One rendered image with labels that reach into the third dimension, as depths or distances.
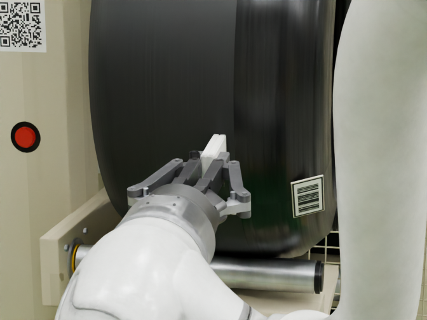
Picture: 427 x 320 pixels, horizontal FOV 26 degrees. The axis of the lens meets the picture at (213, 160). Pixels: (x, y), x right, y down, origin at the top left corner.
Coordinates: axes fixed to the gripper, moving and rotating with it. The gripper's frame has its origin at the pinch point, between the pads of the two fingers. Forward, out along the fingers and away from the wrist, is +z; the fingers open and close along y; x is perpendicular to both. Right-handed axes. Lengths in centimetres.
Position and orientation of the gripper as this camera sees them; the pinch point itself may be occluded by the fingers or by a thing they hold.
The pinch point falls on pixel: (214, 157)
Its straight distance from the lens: 104.2
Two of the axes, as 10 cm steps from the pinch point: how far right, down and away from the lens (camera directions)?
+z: 2.0, -3.6, 9.1
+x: 0.3, 9.3, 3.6
